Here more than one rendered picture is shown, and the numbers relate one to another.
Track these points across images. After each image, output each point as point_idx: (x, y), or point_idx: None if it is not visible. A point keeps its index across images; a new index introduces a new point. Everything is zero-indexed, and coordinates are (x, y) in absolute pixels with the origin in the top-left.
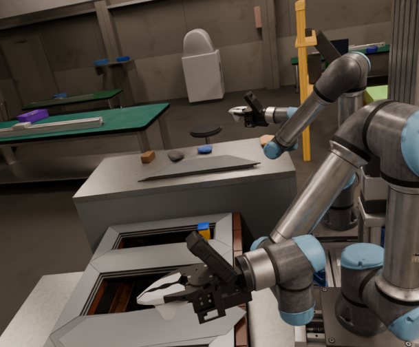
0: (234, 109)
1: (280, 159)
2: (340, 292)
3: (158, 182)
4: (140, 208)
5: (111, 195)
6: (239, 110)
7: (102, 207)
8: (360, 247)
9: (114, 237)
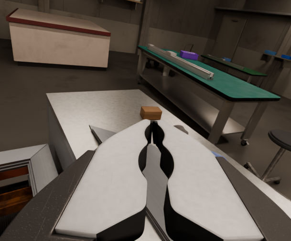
0: (162, 136)
1: None
2: None
3: (90, 146)
4: (63, 155)
5: (55, 116)
6: (116, 193)
7: (52, 122)
8: None
9: (18, 158)
